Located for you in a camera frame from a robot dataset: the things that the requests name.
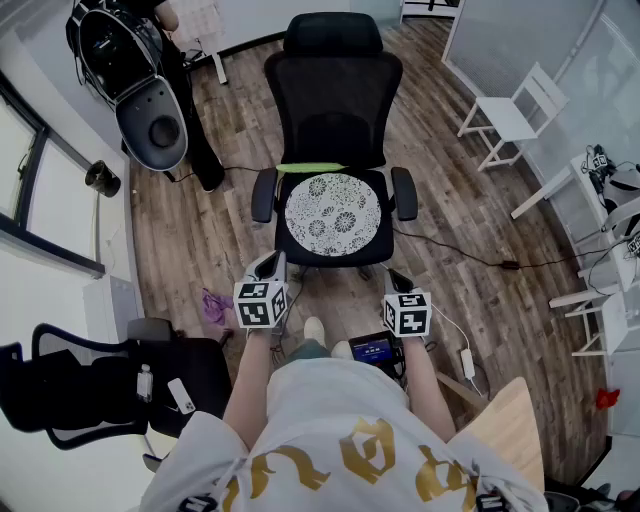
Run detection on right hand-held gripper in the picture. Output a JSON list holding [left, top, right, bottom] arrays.
[[381, 268, 433, 339]]

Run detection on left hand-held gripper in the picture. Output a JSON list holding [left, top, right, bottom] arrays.
[[232, 249, 290, 330]]

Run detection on round floral black-white cushion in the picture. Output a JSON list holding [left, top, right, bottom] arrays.
[[284, 172, 383, 258]]

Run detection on black mesh office chair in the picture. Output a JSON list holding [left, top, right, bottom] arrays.
[[250, 12, 420, 282]]

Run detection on person's left forearm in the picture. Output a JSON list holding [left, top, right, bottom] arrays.
[[222, 327, 281, 451]]

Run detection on person's right forearm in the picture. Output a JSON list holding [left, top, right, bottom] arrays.
[[399, 335, 457, 444]]

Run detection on black grey-framed office chair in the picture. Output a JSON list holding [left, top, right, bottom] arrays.
[[0, 317, 234, 451]]

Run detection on white wooden chair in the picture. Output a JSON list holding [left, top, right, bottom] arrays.
[[456, 61, 571, 173]]

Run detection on purple cloth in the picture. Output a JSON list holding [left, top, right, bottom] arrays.
[[201, 287, 235, 327]]

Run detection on black screen device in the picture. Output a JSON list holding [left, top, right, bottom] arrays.
[[347, 330, 405, 379]]

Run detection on person's left white shoe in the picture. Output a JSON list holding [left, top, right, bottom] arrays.
[[303, 315, 327, 347]]

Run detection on person's blue jeans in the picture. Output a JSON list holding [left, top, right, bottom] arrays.
[[283, 338, 332, 366]]

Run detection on white smartphone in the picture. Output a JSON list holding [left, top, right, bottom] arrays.
[[166, 377, 197, 416]]

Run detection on clear plastic water bottle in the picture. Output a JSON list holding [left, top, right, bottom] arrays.
[[136, 363, 154, 403]]

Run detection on person's white printed t-shirt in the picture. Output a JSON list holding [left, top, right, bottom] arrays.
[[139, 357, 551, 512]]

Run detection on green bumpy cucumber toy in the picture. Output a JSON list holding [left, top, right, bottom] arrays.
[[275, 161, 347, 175]]

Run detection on light wooden table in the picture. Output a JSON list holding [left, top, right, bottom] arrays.
[[435, 372, 546, 494]]

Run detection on white radiator cabinet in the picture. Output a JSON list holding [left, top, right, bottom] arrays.
[[81, 273, 146, 346]]

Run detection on black cup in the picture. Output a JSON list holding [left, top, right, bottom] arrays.
[[84, 159, 122, 199]]

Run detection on grey shell backpack device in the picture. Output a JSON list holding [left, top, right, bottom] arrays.
[[65, 0, 190, 173]]

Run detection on red small object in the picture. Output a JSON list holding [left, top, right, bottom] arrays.
[[594, 387, 622, 411]]

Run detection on spare grey gripper device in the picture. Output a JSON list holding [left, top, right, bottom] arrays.
[[581, 143, 640, 214], [601, 202, 640, 262]]

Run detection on white desk with thin leg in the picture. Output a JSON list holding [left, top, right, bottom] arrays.
[[168, 0, 230, 86]]

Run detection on white power adapter with cable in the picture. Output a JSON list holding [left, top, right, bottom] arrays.
[[430, 303, 485, 397]]

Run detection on black power adapter with cable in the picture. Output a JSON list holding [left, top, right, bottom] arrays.
[[392, 227, 606, 272]]

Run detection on white wooden stool frame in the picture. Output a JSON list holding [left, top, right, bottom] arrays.
[[548, 285, 632, 358]]

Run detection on black window frame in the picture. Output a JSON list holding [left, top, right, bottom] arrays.
[[0, 72, 107, 280]]

